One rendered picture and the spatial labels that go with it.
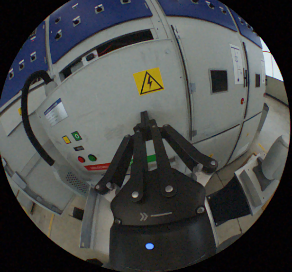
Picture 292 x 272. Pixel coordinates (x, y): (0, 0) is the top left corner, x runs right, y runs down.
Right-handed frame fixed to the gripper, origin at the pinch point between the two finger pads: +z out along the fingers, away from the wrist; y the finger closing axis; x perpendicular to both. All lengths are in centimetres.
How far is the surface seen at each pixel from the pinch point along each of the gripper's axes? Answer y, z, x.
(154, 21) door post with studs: 17, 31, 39
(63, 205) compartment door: -71, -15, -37
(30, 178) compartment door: -70, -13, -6
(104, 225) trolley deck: -33, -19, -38
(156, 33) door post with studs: 15.8, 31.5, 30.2
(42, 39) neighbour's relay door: -52, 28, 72
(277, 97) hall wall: 786, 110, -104
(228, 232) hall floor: 59, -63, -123
